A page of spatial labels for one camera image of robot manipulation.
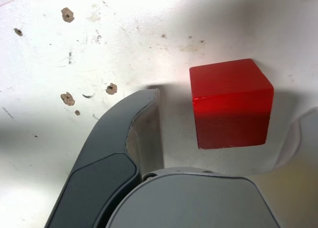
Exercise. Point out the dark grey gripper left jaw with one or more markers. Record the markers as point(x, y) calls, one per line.
point(109, 143)

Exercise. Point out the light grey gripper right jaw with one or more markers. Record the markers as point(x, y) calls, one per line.
point(193, 203)

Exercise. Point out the red cube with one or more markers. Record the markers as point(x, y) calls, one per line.
point(231, 106)

